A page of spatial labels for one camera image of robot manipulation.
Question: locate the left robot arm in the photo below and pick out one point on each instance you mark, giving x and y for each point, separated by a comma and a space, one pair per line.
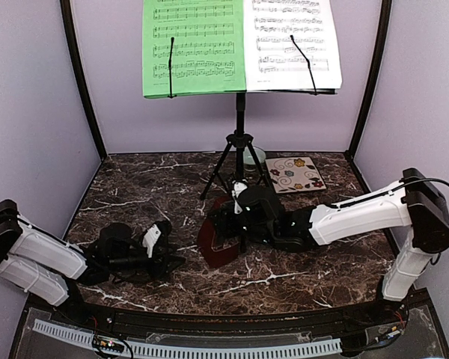
48, 267

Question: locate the floral square plate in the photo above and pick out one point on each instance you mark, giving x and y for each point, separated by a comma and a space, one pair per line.
294, 175

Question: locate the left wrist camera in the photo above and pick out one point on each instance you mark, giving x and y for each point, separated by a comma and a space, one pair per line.
159, 230

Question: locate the black music stand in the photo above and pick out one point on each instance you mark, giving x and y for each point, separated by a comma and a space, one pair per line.
238, 139

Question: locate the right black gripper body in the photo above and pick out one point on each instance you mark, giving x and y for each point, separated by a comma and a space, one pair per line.
230, 229

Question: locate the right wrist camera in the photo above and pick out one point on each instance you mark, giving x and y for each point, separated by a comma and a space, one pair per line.
237, 188

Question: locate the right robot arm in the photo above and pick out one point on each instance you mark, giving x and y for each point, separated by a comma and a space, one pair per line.
413, 202

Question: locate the green sheet music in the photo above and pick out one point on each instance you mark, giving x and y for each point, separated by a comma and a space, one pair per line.
192, 48

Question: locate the white sheet music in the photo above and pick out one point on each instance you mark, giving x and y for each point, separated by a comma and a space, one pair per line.
290, 45

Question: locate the white slotted cable duct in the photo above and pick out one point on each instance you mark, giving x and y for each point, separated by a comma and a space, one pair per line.
110, 347

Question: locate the brown wooden metronome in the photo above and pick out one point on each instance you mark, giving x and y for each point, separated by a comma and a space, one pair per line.
216, 251

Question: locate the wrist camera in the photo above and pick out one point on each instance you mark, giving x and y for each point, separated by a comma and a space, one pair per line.
159, 230
237, 188

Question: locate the black front rail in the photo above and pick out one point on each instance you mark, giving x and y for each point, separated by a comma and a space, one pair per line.
340, 320

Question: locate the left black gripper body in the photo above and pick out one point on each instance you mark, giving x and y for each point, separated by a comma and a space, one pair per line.
157, 269

